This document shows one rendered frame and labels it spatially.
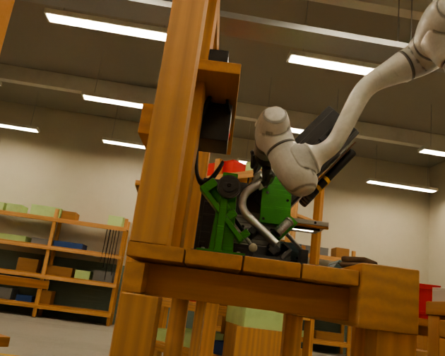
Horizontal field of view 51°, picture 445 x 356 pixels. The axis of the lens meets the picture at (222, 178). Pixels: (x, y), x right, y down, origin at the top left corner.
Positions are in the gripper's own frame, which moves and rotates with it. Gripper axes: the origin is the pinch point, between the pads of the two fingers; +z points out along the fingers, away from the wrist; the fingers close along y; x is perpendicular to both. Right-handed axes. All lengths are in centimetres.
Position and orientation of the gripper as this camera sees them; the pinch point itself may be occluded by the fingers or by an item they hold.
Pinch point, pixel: (259, 180)
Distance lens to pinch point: 180.1
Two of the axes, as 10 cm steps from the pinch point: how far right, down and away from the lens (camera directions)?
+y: -6.0, -7.1, 3.7
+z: -0.5, 5.0, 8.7
